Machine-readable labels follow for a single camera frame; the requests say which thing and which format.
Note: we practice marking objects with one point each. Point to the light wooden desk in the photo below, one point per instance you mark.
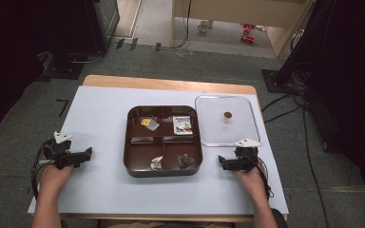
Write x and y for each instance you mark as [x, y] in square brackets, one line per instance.
[285, 34]

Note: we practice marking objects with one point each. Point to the wooden table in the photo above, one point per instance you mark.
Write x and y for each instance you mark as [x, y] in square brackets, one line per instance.
[158, 83]

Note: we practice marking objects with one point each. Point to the black curtain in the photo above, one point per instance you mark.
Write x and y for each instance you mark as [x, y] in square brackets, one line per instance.
[348, 79]
[15, 47]

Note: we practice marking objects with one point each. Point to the white table mat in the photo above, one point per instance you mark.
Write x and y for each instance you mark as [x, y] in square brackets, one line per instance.
[101, 183]

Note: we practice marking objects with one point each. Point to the white crumpled wrapper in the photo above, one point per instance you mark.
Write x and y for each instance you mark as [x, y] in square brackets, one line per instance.
[157, 163]

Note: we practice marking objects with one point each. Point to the white mug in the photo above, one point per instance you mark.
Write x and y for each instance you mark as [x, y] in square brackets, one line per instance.
[203, 26]

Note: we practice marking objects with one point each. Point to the brown divided tray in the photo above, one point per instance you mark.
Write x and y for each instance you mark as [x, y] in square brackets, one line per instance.
[163, 148]

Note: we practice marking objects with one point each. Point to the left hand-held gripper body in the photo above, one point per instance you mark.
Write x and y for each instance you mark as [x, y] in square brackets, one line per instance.
[59, 151]

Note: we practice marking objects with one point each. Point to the white printed packet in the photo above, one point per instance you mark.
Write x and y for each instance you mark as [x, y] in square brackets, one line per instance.
[182, 125]

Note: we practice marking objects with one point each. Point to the red can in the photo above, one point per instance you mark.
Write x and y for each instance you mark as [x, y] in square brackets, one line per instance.
[248, 26]
[247, 38]

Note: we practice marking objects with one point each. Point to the black stand base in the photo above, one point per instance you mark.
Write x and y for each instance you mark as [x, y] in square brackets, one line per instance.
[278, 83]
[66, 68]

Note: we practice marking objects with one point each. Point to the person's right hand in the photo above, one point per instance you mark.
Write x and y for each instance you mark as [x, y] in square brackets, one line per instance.
[250, 181]

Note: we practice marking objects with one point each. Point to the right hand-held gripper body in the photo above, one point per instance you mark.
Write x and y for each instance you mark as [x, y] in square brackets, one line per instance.
[246, 155]

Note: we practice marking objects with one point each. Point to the clear lid with gold knob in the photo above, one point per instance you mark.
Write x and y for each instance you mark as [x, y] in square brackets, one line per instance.
[226, 129]

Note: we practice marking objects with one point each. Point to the dark cabinet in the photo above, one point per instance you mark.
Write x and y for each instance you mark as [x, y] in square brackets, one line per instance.
[106, 22]

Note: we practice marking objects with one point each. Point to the person's left hand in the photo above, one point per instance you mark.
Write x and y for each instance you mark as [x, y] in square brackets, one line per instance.
[54, 179]

